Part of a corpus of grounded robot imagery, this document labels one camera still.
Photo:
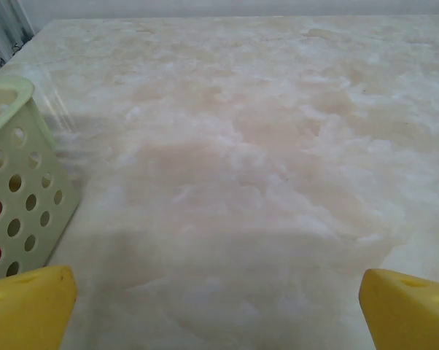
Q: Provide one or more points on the pale green perforated plastic basket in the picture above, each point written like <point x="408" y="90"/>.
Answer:
<point x="26" y="131"/>

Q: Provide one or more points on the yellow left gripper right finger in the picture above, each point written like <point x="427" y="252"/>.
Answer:
<point x="409" y="317"/>

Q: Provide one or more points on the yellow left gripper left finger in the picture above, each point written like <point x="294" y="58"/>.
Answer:
<point x="26" y="313"/>

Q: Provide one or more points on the aluminium frame post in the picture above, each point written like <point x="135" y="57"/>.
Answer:
<point x="6" y="22"/>

